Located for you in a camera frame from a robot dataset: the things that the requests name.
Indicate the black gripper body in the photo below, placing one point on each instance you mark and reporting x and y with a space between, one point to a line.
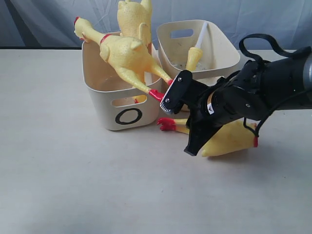
205 120

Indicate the headless rubber chicken body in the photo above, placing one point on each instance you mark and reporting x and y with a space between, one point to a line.
232 137

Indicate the rubber chicken head with tube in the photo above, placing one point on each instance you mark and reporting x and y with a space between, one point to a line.
195 53

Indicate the whole rubber chicken face down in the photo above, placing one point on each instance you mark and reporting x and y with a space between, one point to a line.
128 56

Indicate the whole rubber chicken beak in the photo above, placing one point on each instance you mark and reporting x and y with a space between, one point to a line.
134 20

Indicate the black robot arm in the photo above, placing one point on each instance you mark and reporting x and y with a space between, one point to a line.
254 92

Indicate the cream bin marked X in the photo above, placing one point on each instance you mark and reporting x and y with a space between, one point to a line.
219 58

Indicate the cream bin marked O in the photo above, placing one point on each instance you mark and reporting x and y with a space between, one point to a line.
118 105

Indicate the grey backdrop curtain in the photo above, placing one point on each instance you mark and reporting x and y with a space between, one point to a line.
50 23

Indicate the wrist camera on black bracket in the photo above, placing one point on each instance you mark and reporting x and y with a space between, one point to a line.
184 90

